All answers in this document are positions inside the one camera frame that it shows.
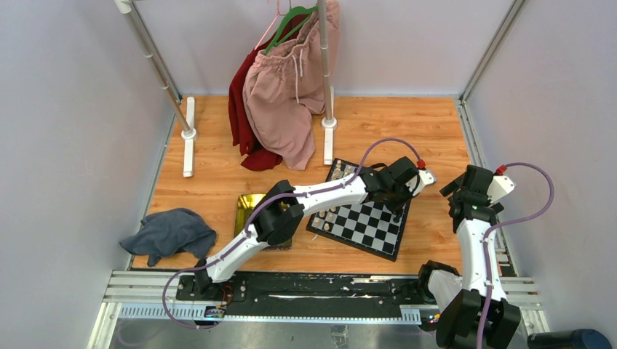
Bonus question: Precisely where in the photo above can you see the black and white chessboard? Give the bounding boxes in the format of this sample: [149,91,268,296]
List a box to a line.
[306,158,416,262]

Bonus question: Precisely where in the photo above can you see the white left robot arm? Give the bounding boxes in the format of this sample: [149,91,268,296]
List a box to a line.
[194,157,436,300]

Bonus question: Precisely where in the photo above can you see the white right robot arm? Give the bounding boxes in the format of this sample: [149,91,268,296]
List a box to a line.
[415,165,521,348]

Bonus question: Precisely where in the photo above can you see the dark red garment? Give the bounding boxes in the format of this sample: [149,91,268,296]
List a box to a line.
[228,16,304,171]

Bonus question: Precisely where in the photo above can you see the pink shorts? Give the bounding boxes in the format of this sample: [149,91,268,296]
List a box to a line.
[243,13,325,170]

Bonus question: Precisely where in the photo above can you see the gold metal tin tray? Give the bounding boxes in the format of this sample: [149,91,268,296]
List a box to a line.
[234,193,292,251]

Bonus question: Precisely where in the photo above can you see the dark blue cylinder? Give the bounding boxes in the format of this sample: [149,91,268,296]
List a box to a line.
[527,329,613,349]

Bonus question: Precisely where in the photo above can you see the green clothes hanger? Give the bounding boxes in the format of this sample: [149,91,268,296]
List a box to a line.
[263,5,319,55]

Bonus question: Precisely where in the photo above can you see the pink clothes hanger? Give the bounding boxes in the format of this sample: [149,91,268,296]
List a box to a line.
[254,0,287,52]

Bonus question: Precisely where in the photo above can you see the white clothes rack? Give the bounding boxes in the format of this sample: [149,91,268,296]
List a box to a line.
[115,1,338,177]

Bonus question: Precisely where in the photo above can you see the grey blue cloth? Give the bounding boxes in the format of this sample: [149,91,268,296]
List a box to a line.
[119,208,217,267]

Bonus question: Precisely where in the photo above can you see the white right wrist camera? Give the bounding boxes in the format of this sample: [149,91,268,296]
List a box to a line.
[487,174,516,204]

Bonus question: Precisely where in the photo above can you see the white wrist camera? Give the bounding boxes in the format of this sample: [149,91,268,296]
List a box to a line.
[414,169,437,196]
[487,174,516,204]

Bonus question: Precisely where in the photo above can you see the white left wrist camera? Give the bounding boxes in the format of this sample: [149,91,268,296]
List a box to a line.
[414,169,437,196]

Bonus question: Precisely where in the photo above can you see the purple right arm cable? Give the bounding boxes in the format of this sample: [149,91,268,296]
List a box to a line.
[475,162,555,349]

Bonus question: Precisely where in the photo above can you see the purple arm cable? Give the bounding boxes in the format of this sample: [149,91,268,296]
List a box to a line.
[162,137,425,331]
[475,162,555,349]

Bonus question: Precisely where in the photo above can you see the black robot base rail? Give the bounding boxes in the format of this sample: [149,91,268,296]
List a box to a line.
[103,269,536,333]

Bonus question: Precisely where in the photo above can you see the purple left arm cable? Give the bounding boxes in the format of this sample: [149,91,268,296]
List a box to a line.
[162,137,425,331]

